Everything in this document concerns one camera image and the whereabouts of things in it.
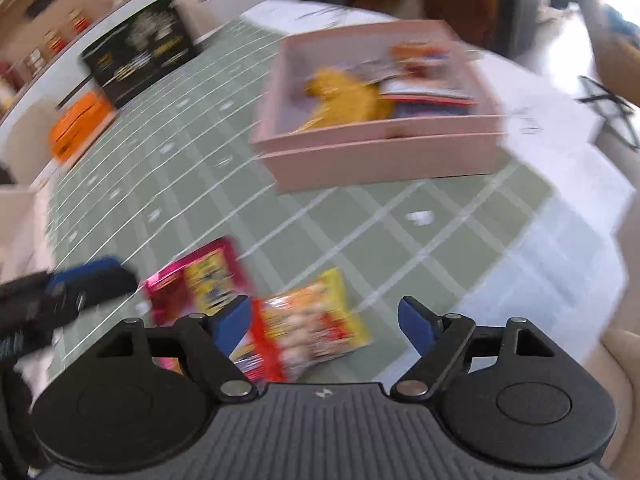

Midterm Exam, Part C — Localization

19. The green grid tablecloth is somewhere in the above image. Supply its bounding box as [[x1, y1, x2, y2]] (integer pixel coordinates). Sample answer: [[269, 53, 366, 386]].
[[47, 20, 551, 382]]

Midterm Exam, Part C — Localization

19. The black plum snack bag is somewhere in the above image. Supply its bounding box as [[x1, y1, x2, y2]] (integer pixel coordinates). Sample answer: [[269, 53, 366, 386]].
[[80, 0, 201, 108]]

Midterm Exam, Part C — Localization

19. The beige dining chair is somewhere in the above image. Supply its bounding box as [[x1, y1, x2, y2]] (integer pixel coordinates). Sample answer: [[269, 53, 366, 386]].
[[1, 103, 61, 186]]

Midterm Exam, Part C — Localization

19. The white rice cracker packet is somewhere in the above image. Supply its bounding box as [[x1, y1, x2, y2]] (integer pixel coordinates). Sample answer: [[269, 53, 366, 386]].
[[378, 76, 477, 107]]

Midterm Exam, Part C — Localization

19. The red yellow small snack packet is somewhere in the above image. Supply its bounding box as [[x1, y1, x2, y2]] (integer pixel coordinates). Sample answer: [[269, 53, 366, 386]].
[[231, 268, 372, 382]]

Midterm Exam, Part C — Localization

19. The red chicken snack pouch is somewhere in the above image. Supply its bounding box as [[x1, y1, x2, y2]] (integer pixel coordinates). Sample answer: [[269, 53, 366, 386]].
[[143, 236, 265, 382]]

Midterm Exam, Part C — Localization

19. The chair with brown jacket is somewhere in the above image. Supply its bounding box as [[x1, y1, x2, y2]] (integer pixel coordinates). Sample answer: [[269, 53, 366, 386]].
[[550, 0, 639, 151]]

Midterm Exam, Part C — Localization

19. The pink cardboard gift box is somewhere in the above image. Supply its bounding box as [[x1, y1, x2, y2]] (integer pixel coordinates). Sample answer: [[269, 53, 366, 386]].
[[250, 20, 504, 193]]

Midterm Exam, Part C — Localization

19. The orange tissue box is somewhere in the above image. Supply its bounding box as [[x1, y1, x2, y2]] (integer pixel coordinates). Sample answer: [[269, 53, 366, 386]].
[[49, 91, 117, 167]]

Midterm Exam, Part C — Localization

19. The yellow biscuit packet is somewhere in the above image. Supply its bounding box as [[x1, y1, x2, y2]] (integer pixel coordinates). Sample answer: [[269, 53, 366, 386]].
[[297, 67, 394, 132]]

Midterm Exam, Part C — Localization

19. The red quail egg packet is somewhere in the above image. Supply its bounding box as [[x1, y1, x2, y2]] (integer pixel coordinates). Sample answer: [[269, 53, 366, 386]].
[[390, 41, 450, 77]]

